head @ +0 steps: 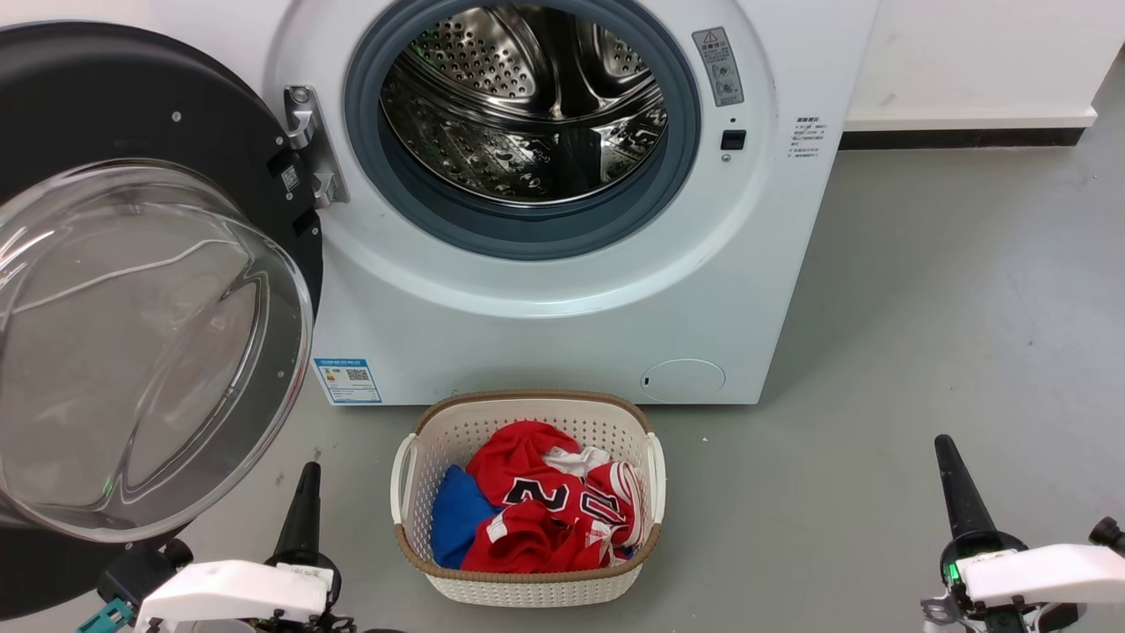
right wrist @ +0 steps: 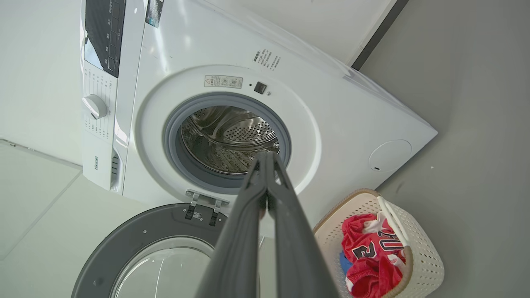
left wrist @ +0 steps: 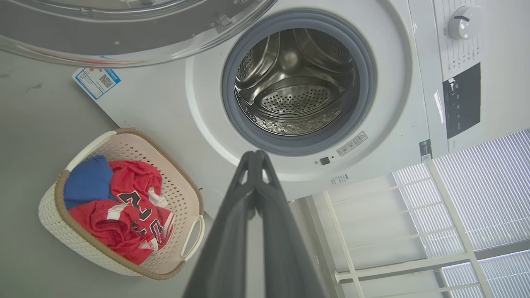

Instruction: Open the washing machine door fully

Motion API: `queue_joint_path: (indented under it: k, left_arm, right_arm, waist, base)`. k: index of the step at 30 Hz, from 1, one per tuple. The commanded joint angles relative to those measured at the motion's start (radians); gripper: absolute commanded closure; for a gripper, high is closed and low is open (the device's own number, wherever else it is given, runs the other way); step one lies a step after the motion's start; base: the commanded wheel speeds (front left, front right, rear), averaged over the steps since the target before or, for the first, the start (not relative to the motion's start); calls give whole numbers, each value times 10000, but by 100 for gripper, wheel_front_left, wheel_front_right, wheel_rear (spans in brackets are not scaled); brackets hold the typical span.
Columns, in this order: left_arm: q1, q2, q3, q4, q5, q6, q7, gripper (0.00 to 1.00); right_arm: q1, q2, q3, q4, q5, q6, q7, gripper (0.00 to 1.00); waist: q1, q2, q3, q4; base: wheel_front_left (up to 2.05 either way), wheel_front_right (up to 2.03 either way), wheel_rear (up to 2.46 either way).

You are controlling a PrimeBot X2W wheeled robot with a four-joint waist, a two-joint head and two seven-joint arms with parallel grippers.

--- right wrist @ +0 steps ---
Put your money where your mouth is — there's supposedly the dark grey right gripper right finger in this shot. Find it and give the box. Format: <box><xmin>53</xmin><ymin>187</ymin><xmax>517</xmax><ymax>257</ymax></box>
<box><xmin>267</xmin><ymin>152</ymin><xmax>340</xmax><ymax>298</ymax></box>

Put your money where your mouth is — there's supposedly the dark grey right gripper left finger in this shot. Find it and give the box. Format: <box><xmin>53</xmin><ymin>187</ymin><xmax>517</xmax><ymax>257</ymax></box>
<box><xmin>195</xmin><ymin>152</ymin><xmax>268</xmax><ymax>298</ymax></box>

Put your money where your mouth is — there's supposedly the black round washer door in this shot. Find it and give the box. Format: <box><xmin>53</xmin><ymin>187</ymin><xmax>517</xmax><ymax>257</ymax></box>
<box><xmin>71</xmin><ymin>202</ymin><xmax>262</xmax><ymax>298</ymax></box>

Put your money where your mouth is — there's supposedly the white front-load washing machine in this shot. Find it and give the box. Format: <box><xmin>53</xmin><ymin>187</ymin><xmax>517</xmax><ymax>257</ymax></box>
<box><xmin>81</xmin><ymin>0</ymin><xmax>438</xmax><ymax>238</ymax></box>

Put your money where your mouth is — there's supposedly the red basketball jersey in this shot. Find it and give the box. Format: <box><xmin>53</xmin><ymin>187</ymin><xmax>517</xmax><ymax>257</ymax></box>
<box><xmin>341</xmin><ymin>213</ymin><xmax>407</xmax><ymax>298</ymax></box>

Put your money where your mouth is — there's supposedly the steel washer drum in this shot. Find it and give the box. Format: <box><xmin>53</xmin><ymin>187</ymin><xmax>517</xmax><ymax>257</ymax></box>
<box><xmin>181</xmin><ymin>106</ymin><xmax>281</xmax><ymax>175</ymax></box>

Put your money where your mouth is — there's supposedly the cream woven laundry basket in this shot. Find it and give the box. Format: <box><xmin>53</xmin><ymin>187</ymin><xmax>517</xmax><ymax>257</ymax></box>
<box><xmin>313</xmin><ymin>189</ymin><xmax>445</xmax><ymax>298</ymax></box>

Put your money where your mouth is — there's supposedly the round white filter cover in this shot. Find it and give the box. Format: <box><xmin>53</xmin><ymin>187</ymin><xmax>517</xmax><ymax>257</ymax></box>
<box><xmin>369</xmin><ymin>139</ymin><xmax>412</xmax><ymax>173</ymax></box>

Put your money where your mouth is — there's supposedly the white warning sticker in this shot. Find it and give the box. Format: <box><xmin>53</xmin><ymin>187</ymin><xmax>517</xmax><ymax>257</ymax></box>
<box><xmin>204</xmin><ymin>75</ymin><xmax>243</xmax><ymax>89</ymax></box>

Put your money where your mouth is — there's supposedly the white round control knob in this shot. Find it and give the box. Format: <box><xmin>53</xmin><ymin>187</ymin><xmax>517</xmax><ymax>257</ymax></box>
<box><xmin>82</xmin><ymin>94</ymin><xmax>108</xmax><ymax>120</ymax></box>

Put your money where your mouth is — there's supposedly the black baseboard strip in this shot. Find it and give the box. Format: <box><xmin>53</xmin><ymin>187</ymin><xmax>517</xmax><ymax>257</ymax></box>
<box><xmin>351</xmin><ymin>0</ymin><xmax>410</xmax><ymax>70</ymax></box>

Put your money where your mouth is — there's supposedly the black washer display panel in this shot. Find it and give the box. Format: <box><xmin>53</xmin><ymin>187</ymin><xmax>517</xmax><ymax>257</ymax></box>
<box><xmin>84</xmin><ymin>0</ymin><xmax>126</xmax><ymax>78</ymax></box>

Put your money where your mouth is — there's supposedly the dark promotional sticker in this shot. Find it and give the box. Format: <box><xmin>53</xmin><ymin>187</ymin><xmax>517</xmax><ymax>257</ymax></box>
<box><xmin>145</xmin><ymin>0</ymin><xmax>164</xmax><ymax>29</ymax></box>

